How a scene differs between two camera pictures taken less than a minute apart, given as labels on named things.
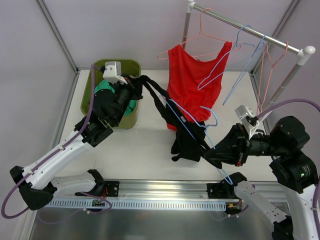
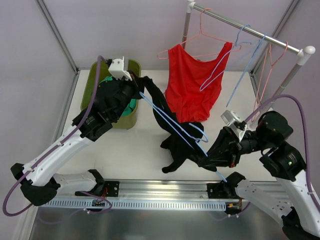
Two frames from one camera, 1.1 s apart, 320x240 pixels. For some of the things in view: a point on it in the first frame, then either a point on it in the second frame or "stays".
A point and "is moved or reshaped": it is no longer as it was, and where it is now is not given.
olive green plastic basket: x=128 y=67 stays
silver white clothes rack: x=303 y=53 stays
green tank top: x=105 y=84 stays
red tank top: x=194 y=85 stays
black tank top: x=188 y=143 is moved or reshaped
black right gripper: x=241 y=147 → x=232 y=150
